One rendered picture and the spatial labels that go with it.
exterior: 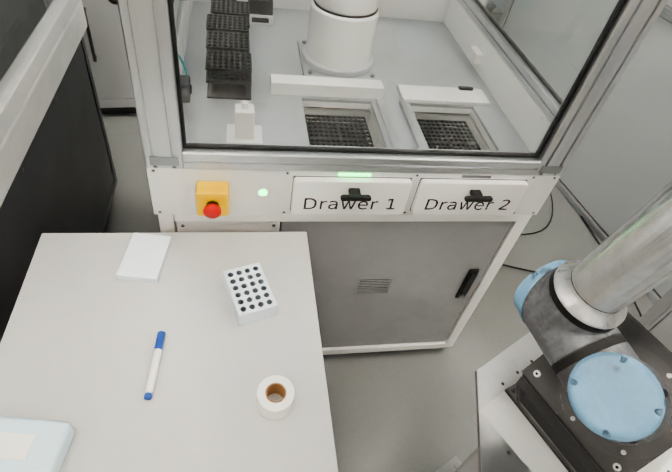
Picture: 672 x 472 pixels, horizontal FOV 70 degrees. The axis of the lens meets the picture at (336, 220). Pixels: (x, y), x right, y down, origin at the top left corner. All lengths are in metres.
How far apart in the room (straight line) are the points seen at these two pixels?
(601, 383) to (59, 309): 0.99
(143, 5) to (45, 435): 0.73
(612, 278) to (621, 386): 0.16
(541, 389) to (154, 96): 0.93
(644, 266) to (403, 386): 1.33
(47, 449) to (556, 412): 0.88
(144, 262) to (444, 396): 1.23
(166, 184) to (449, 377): 1.31
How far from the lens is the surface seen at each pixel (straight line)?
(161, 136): 1.08
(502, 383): 1.13
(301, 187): 1.14
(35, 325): 1.15
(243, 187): 1.15
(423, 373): 1.97
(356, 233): 1.33
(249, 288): 1.07
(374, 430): 1.83
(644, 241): 0.70
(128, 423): 1.00
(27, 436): 0.98
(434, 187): 1.22
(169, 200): 1.19
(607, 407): 0.81
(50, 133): 1.71
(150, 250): 1.19
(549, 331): 0.83
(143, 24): 0.96
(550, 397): 1.04
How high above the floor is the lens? 1.66
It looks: 45 degrees down
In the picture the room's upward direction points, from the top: 12 degrees clockwise
